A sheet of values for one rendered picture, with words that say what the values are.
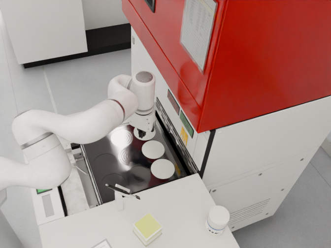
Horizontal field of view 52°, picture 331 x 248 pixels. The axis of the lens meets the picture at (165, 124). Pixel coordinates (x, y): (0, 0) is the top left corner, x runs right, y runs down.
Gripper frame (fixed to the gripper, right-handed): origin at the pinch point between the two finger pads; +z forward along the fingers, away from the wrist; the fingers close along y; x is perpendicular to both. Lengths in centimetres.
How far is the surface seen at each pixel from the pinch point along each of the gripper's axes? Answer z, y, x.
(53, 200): 2.0, -13.8, -42.4
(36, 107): 98, -126, 54
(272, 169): 21, 57, 26
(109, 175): 8.1, -3.7, -20.8
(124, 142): 8.0, -7.3, -2.8
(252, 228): 98, 66, 36
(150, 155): 8.0, 6.4, -3.3
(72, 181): 9.9, -16.1, -29.3
